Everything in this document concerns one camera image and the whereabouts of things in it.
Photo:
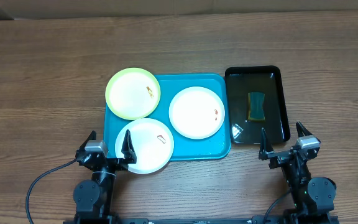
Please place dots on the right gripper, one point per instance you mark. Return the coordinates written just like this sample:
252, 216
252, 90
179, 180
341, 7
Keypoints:
279, 157

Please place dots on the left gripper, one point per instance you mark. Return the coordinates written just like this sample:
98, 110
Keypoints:
129, 155

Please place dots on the white plate front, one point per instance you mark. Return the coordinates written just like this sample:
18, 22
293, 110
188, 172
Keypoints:
153, 145

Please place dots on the white plate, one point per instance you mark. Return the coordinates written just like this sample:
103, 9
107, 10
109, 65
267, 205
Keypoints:
153, 145
196, 112

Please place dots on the green yellow sponge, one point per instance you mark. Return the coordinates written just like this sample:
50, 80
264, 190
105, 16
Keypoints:
256, 106

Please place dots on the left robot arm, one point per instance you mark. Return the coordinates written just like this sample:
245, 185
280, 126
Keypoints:
93, 197

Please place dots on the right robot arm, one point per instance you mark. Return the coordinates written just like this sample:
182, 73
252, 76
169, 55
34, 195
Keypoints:
313, 197

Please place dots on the black water tray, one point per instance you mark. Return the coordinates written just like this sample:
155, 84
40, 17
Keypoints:
266, 79

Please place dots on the teal plastic tray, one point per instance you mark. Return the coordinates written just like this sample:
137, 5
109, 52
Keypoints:
215, 147

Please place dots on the lime green plate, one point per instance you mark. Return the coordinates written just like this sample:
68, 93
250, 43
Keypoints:
132, 93

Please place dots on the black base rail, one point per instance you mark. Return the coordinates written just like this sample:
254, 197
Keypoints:
254, 220

